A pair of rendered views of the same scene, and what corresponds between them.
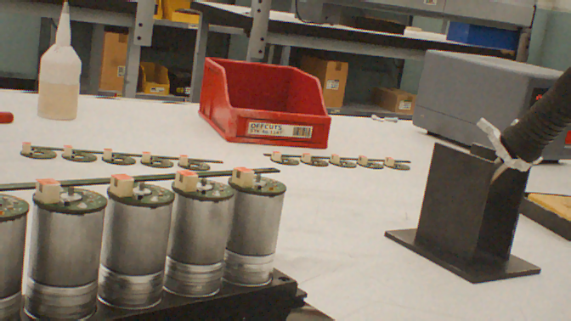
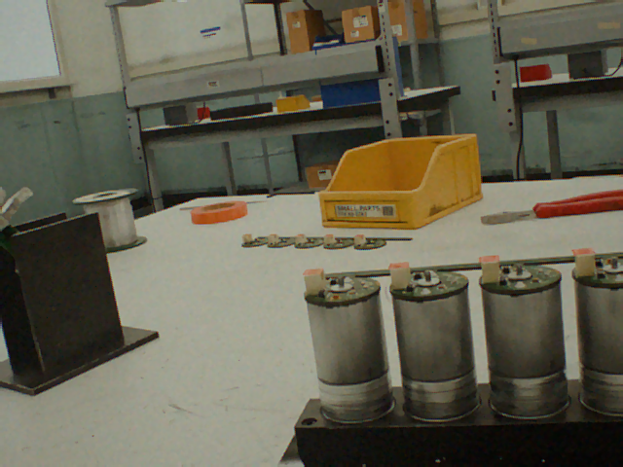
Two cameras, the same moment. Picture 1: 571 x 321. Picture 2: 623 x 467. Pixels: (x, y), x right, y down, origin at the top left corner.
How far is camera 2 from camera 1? 15 cm
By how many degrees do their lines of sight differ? 58
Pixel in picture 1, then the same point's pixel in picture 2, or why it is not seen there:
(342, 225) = not seen: outside the picture
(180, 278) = (588, 388)
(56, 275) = (410, 367)
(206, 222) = (604, 315)
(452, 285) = not seen: outside the picture
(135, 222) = (497, 313)
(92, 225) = (436, 314)
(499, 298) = not seen: outside the picture
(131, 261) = (502, 360)
